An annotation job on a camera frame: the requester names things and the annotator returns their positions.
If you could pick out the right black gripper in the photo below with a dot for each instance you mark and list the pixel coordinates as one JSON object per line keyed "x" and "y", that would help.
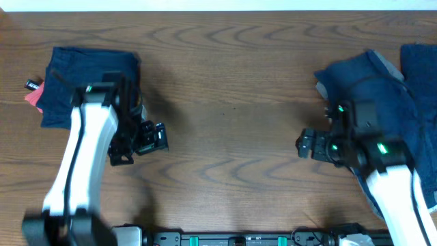
{"x": 319, "y": 150}

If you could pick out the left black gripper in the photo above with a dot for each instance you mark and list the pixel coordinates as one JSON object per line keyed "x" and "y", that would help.
{"x": 120, "y": 150}

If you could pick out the dark navy shorts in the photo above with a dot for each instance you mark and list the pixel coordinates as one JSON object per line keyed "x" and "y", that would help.
{"x": 72, "y": 67}

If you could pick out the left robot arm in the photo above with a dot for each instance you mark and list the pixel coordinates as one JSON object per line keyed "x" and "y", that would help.
{"x": 108, "y": 126}

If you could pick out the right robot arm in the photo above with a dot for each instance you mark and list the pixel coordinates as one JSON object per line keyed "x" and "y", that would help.
{"x": 385, "y": 164}

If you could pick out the navy clothes pile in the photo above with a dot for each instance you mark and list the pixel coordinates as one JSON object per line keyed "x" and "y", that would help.
{"x": 405, "y": 100}

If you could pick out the folded red t-shirt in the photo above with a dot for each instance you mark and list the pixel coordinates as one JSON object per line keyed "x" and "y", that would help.
{"x": 33, "y": 97}

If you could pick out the black garment under red shirt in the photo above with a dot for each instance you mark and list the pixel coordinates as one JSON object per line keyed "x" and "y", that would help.
{"x": 33, "y": 85}

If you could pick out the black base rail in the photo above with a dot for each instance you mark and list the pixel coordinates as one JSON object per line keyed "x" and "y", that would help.
{"x": 346, "y": 234}

